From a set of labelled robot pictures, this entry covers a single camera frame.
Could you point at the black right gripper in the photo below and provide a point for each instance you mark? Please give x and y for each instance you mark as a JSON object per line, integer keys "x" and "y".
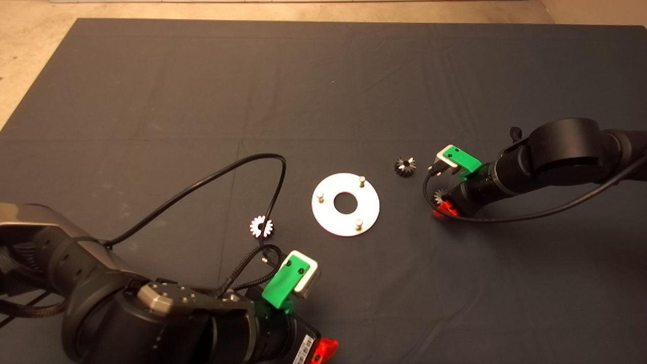
{"x": 472, "y": 194}

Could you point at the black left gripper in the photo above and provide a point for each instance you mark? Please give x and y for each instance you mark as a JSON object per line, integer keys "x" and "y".
{"x": 290, "y": 341}

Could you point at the small steel planetary gear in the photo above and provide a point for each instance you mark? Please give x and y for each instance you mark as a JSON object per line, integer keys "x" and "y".
{"x": 441, "y": 194}
{"x": 261, "y": 226}
{"x": 405, "y": 167}

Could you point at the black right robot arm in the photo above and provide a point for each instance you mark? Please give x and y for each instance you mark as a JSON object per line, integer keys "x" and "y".
{"x": 561, "y": 151}

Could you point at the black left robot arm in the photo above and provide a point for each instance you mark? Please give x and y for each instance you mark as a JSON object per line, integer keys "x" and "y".
{"x": 126, "y": 323}

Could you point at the round metal carrier plate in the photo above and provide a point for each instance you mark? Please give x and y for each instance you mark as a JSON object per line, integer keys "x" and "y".
{"x": 328, "y": 212}

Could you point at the dark grey table cloth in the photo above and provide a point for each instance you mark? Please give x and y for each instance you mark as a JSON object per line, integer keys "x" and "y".
{"x": 354, "y": 76}

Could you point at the green right camera mount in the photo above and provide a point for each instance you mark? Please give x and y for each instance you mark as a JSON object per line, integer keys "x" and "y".
{"x": 467, "y": 162}

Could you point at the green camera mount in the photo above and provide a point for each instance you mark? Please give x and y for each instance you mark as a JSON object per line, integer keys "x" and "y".
{"x": 467, "y": 162}
{"x": 283, "y": 283}

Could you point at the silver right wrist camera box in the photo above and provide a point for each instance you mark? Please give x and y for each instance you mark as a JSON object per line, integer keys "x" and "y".
{"x": 446, "y": 154}

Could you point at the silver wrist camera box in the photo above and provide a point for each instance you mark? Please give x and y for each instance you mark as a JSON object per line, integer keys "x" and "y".
{"x": 309, "y": 280}
{"x": 446, "y": 154}

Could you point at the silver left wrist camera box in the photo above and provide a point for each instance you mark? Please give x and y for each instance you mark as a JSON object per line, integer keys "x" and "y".
{"x": 309, "y": 280}

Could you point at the green left camera mount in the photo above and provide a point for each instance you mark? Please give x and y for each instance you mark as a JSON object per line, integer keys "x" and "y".
{"x": 283, "y": 283}

